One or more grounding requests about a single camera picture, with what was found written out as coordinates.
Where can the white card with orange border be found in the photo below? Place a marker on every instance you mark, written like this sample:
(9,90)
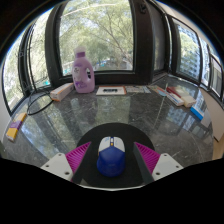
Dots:
(111,90)

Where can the round black mouse pad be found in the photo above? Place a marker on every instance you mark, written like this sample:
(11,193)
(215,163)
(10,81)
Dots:
(113,130)

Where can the pale flat leaflet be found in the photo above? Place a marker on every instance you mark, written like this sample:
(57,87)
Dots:
(137,89)

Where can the blue and white computer mouse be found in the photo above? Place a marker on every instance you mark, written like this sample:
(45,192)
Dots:
(111,160)

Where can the red flat box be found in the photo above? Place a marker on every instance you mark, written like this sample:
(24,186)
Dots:
(173,91)

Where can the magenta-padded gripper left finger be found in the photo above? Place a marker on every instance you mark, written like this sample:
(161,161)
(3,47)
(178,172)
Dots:
(76,158)

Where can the beige flat box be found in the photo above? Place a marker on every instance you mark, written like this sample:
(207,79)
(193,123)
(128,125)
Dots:
(188,100)

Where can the blue small box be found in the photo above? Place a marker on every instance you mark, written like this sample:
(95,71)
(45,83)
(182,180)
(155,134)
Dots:
(197,111)

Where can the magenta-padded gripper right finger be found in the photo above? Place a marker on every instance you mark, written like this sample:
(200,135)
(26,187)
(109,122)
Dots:
(149,158)

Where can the purple detergent bottle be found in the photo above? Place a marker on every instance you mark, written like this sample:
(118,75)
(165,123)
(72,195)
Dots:
(83,75)

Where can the orange and white carton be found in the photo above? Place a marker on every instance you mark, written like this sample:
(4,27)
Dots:
(61,92)

